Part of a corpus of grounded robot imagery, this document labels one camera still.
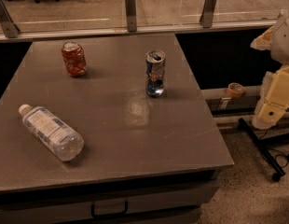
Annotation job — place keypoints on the black rolling stand base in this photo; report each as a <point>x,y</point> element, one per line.
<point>263,144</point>

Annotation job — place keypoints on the metal glass bracket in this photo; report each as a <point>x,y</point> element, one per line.
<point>130,7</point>
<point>206,18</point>
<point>9,28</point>

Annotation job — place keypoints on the black drawer handle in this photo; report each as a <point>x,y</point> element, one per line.
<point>108,209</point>

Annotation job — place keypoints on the glass barrier panel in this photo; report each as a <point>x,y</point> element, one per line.
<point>51,15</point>

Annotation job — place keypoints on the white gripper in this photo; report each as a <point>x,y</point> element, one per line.
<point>283,41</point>

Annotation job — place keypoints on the clear blue-label plastic bottle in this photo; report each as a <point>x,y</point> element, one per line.
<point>61,139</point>

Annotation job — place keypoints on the middle metal glass bracket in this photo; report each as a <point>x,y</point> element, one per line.
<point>130,7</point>

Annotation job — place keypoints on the left metal glass bracket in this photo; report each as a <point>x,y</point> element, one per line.
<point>9,28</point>

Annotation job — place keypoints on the brown packing tape roll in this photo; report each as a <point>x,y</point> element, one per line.
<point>235,90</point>

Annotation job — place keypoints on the silver blue energy drink can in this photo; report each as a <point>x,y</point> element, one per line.
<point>155,71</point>

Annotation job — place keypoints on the right metal glass bracket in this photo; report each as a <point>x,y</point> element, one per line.
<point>206,18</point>

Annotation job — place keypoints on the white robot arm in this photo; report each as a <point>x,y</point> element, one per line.
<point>276,40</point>

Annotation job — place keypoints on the crushed red coke can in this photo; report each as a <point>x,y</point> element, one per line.
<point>74,59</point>

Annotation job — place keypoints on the grey cabinet drawer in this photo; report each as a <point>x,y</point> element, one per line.
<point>178,204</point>

